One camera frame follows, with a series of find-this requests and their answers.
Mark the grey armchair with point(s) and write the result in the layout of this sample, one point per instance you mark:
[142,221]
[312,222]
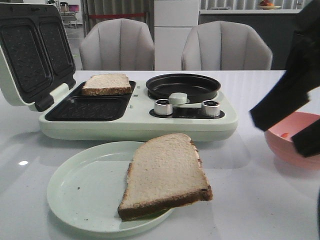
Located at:
[118,45]
[225,46]

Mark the pink bowl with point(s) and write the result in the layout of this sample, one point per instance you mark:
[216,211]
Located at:
[278,139]

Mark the green breakfast maker base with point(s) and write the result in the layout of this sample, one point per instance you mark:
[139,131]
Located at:
[128,117]

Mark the bread slice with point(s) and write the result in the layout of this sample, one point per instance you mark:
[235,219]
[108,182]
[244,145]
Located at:
[165,172]
[107,85]

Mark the right silver knob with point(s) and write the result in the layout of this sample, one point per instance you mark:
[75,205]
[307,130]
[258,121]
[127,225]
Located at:
[210,108]

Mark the left grey armchair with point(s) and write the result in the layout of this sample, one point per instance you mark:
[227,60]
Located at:
[118,45]

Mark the right grey armchair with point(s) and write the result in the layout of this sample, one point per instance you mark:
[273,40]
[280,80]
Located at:
[225,46]

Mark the dark kitchen counter cabinet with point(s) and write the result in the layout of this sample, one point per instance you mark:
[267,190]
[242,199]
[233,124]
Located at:
[275,27]

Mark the red barrier belt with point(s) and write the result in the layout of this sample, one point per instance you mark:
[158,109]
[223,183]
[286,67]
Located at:
[117,16]

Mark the green breakfast maker lid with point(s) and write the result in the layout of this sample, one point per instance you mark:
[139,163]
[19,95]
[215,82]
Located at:
[35,55]

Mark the left silver knob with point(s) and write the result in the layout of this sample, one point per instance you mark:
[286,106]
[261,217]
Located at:
[163,107]

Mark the fruit plate on counter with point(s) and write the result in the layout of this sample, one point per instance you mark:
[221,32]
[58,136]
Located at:
[268,5]

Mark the silver knob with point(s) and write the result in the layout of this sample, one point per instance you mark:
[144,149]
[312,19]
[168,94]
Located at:
[210,108]
[163,107]

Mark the white refrigerator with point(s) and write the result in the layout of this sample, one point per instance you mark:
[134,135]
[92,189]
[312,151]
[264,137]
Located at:
[173,21]

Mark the black round frying pan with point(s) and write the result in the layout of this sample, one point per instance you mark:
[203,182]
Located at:
[197,87]

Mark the green round plate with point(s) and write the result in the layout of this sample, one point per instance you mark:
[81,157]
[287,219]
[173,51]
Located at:
[86,190]

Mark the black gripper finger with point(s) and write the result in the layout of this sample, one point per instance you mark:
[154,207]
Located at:
[307,141]

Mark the green pan handle knob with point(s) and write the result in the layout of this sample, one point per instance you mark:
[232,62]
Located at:
[178,98]

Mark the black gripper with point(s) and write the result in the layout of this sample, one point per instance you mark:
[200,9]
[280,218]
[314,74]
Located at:
[302,71]

